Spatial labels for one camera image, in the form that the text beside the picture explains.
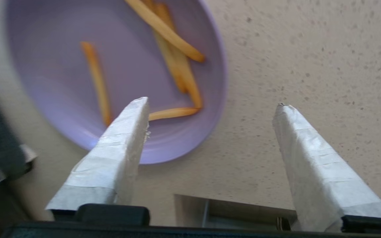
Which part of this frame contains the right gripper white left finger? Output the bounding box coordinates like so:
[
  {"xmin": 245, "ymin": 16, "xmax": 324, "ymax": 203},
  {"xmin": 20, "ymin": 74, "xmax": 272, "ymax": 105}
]
[{"xmin": 45, "ymin": 97, "xmax": 150, "ymax": 220}]

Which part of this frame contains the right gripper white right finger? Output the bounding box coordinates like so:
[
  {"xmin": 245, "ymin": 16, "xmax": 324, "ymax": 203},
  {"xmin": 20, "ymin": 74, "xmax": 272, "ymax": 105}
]
[{"xmin": 272, "ymin": 103, "xmax": 381, "ymax": 232}]

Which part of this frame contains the purple plate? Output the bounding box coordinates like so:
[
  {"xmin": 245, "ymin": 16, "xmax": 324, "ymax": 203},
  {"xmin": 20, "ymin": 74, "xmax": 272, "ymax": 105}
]
[{"xmin": 5, "ymin": 0, "xmax": 228, "ymax": 165}]

